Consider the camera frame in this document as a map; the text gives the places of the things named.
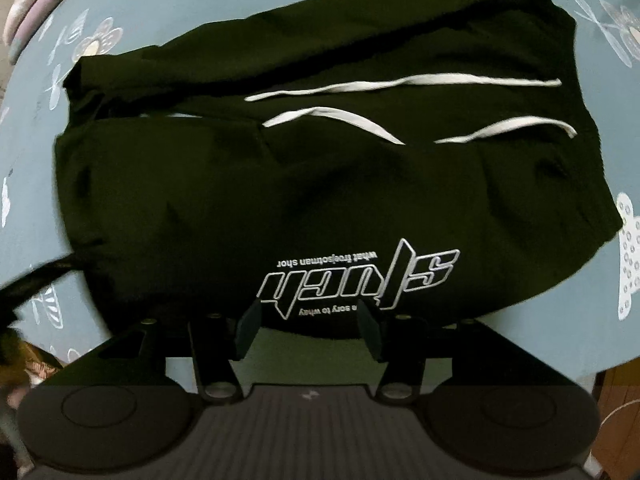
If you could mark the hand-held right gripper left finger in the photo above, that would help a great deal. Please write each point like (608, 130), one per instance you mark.
(248, 332)

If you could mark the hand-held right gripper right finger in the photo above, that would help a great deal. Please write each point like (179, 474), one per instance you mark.
(370, 332)

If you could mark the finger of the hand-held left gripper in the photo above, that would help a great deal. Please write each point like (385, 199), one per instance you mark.
(35, 277)

